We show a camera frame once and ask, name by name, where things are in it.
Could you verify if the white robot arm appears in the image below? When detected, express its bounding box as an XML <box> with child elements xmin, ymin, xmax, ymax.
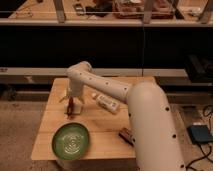
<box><xmin>66</xmin><ymin>61</ymin><xmax>186</xmax><ymax>171</ymax></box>

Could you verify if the black cable on floor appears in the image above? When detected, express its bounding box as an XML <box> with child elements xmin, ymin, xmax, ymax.
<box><xmin>185</xmin><ymin>105</ymin><xmax>213</xmax><ymax>171</ymax></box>

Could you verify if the green ceramic bowl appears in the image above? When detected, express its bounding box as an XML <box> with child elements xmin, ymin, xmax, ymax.
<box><xmin>51</xmin><ymin>122</ymin><xmax>90</xmax><ymax>161</ymax></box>

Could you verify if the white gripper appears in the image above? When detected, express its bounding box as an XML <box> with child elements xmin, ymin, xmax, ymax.
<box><xmin>59</xmin><ymin>78</ymin><xmax>84</xmax><ymax>111</ymax></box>

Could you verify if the black box on right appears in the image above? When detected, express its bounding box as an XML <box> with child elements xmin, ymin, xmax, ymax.
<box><xmin>185</xmin><ymin>55</ymin><xmax>213</xmax><ymax>83</ymax></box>

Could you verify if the small dark device on shelf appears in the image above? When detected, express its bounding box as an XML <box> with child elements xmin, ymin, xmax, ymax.
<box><xmin>73</xmin><ymin>3</ymin><xmax>85</xmax><ymax>15</ymax></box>

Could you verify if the wooden tray on shelf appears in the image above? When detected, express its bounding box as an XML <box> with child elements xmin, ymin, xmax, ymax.
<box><xmin>113</xmin><ymin>0</ymin><xmax>175</xmax><ymax>19</ymax></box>

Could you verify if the brown rectangular block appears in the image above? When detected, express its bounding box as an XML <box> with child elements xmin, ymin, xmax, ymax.
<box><xmin>119</xmin><ymin>128</ymin><xmax>133</xmax><ymax>145</ymax></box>

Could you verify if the white tube bottle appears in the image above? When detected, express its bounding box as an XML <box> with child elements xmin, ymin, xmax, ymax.
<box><xmin>92</xmin><ymin>93</ymin><xmax>120</xmax><ymax>113</ymax></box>

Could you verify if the blue box on floor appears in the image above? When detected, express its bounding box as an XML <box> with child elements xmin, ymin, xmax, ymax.
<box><xmin>187</xmin><ymin>125</ymin><xmax>213</xmax><ymax>144</ymax></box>

